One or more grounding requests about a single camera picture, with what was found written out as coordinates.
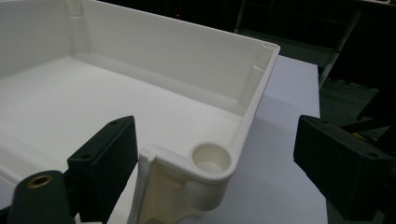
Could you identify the white plastic tray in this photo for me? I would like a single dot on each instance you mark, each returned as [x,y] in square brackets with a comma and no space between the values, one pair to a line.
[109,102]

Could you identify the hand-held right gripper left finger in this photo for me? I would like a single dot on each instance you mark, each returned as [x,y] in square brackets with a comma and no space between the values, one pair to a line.
[102,161]

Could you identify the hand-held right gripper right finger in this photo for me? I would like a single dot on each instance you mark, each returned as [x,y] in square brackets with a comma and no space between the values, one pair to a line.
[339,165]

